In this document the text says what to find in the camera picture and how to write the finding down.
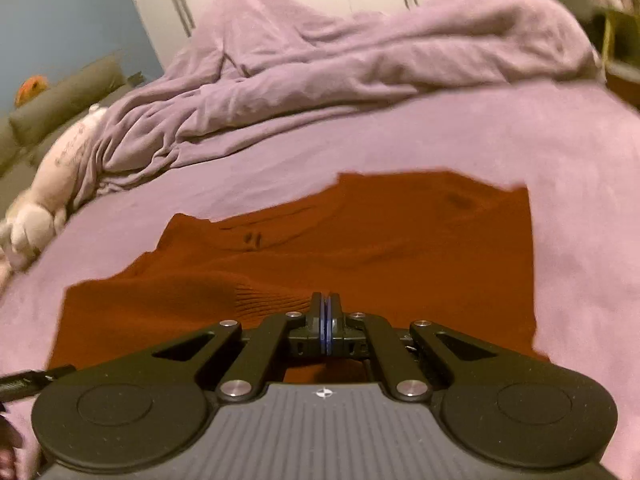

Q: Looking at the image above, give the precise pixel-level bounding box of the grey green bolster pillow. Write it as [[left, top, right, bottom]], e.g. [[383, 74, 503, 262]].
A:
[[0, 55, 132, 177]]

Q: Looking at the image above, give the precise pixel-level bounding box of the rust brown knit sweater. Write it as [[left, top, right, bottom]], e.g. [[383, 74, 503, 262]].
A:
[[47, 171, 552, 387]]

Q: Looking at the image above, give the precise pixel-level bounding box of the purple duvet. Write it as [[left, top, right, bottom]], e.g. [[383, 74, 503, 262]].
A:
[[70, 0, 608, 211]]

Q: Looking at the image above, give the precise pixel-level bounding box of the orange soft toy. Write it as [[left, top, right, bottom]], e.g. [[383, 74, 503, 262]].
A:
[[15, 76, 52, 109]]

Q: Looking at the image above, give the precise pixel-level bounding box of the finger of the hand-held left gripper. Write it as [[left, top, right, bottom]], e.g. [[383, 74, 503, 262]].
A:
[[0, 366, 77, 404]]

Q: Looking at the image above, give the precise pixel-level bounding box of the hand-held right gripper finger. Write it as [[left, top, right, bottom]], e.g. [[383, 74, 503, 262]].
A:
[[149, 292, 325, 403], [325, 292, 502, 403]]

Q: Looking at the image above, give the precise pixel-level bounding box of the white plush toy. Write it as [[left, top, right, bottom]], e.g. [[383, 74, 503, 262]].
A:
[[0, 104, 108, 275]]

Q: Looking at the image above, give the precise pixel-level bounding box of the purple bed sheet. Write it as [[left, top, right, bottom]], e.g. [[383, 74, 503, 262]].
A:
[[0, 80, 640, 480]]

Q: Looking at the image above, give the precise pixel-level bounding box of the yellow side table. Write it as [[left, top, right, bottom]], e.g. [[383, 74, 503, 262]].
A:
[[590, 5, 640, 82]]

